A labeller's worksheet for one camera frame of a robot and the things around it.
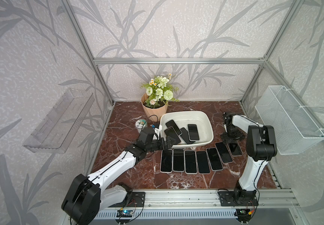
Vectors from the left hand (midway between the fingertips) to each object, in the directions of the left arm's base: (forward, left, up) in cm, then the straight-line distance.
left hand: (170, 142), depth 80 cm
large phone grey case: (-5, -28, -12) cm, 30 cm away
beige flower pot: (+23, +11, -3) cm, 25 cm away
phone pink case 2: (+1, -36, -15) cm, 38 cm away
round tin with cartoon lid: (+18, +21, -7) cm, 28 cm away
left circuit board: (-32, +23, -16) cm, 43 cm away
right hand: (+8, -43, -12) cm, 45 cm away
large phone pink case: (+17, 0, -17) cm, 24 cm away
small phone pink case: (+2, -43, -13) cm, 45 cm away
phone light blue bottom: (+12, -10, -13) cm, 20 cm away
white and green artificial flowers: (+28, +8, +16) cm, 33 cm away
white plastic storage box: (+27, -8, -14) cm, 31 cm away
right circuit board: (-32, -39, -17) cm, 53 cm away
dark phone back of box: (+23, -1, -14) cm, 27 cm away
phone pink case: (-6, -20, -15) cm, 26 cm away
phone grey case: (+16, -16, -14) cm, 27 cm away
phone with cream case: (-8, -13, -14) cm, 20 cm away
